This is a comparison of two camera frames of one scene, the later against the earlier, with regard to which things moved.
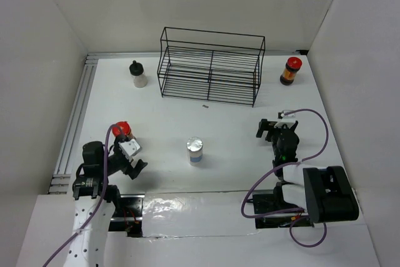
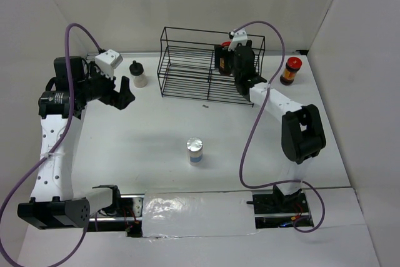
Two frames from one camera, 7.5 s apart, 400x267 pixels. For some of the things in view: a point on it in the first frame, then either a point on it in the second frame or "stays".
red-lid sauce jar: x=122 y=128 → x=225 y=62
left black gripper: x=116 y=149 → x=119 y=100
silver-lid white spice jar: x=195 y=151 stays
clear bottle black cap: x=139 y=78 stays
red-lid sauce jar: x=292 y=65 stays
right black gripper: x=264 y=125 → x=217 y=48
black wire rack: x=210 y=65 stays
